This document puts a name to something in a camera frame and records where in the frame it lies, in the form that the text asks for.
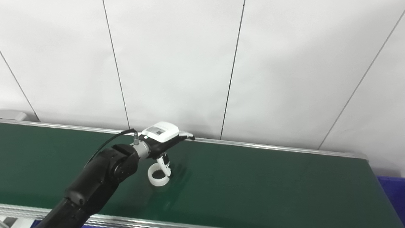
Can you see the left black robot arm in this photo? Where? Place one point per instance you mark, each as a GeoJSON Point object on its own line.
{"type": "Point", "coordinates": [98, 177]}

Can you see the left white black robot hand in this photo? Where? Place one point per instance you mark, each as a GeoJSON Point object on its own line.
{"type": "Point", "coordinates": [161, 133]}

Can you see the large empty blue bin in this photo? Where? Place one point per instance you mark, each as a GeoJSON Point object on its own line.
{"type": "Point", "coordinates": [394, 193]}

